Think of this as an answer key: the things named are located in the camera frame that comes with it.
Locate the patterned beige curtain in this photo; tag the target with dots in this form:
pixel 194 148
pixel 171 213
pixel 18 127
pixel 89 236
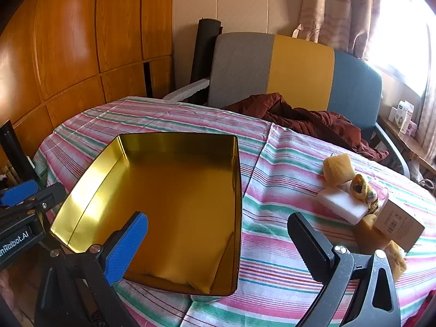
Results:
pixel 333 6

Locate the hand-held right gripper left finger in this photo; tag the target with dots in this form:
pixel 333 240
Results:
pixel 126 245

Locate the yellow sponge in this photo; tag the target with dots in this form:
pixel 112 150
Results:
pixel 397 260
pixel 337 170

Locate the wooden side table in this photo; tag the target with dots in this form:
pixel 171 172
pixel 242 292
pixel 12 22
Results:
pixel 402 143

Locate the black rolled mat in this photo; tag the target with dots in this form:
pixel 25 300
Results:
pixel 204 51

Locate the small white cardboard box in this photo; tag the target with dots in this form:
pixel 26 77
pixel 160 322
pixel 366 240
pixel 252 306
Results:
pixel 398 224

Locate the black tube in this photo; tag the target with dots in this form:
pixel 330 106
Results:
pixel 12 150

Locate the beige sock roll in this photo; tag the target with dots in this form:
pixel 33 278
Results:
pixel 368 235

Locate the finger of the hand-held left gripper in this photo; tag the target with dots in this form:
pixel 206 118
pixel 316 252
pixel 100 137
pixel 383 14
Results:
pixel 51 192
pixel 17 192

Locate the grey yellow blue chair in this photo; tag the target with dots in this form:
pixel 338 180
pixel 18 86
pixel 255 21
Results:
pixel 299 68

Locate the dark red jacket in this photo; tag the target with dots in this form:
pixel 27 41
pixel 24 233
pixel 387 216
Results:
pixel 306 119

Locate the wooden wardrobe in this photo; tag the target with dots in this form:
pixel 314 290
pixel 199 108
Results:
pixel 68 41

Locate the yellow patterned sock bundle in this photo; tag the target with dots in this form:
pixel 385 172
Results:
pixel 362 189

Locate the white foam block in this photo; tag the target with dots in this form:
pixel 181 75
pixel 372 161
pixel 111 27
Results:
pixel 340 204

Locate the pink box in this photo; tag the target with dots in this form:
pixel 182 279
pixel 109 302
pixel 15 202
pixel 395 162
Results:
pixel 411 127

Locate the striped pink green tablecloth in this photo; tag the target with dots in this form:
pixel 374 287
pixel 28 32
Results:
pixel 279 177

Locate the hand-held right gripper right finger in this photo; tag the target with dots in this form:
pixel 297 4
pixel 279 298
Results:
pixel 306 245

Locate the window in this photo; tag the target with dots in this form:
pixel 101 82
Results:
pixel 405 24

